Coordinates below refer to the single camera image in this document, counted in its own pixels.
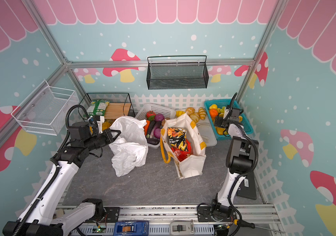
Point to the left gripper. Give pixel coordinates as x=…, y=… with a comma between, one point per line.
x=112, y=139

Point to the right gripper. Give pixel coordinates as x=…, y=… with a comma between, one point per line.
x=220, y=121

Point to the white plastic grocery bag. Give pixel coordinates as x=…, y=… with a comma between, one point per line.
x=130, y=148

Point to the yellow black chips bag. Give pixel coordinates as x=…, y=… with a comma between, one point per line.
x=176, y=135

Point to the white canvas tote bag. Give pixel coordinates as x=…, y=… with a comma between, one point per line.
x=193, y=165

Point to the red chips bag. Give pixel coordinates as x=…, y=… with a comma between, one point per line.
x=182, y=150

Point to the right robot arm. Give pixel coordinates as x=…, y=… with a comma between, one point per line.
x=241, y=160

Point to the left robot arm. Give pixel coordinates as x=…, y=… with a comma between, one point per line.
x=37, y=219

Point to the yellow snack pack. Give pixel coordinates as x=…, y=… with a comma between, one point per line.
x=106, y=125

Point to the teal plastic fruit basket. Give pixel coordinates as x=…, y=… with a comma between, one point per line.
x=221, y=103

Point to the orange fruit upper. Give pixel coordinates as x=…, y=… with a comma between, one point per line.
x=213, y=113

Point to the yellow lemon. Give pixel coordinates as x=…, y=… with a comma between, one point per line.
x=213, y=106

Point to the right croissant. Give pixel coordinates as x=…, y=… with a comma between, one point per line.
x=202, y=113

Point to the white plastic tray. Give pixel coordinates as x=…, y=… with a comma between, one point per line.
x=205, y=130

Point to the green snack bag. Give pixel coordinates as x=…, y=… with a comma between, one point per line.
x=98, y=108

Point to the large croissant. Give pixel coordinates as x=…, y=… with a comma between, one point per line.
x=195, y=117

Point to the orange carrot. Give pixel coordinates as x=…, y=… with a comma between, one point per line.
x=146, y=127

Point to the white plastic vegetable basket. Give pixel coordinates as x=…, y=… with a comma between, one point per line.
x=158, y=109

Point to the round bread roll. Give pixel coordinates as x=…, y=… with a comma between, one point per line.
x=190, y=110

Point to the purple eggplant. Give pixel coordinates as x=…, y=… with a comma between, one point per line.
x=153, y=126

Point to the red tomato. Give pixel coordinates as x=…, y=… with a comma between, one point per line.
x=150, y=115

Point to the magenta round vegetable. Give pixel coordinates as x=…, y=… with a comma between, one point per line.
x=157, y=133

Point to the purple onion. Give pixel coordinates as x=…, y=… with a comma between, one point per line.
x=159, y=117

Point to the yellow corn bread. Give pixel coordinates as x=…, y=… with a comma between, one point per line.
x=179, y=113

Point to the black flat box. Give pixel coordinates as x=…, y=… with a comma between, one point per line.
x=247, y=188

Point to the blue box device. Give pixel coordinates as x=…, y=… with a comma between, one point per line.
x=131, y=228

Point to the black screwdriver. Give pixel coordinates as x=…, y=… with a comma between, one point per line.
x=245, y=224

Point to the black wire wooden shelf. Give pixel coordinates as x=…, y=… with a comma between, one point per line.
x=120, y=105

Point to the black wire wall basket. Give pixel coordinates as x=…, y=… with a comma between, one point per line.
x=177, y=72

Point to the white wire wall basket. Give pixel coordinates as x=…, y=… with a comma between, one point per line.
x=44, y=110

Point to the grey switch box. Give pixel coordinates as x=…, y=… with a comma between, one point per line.
x=182, y=228

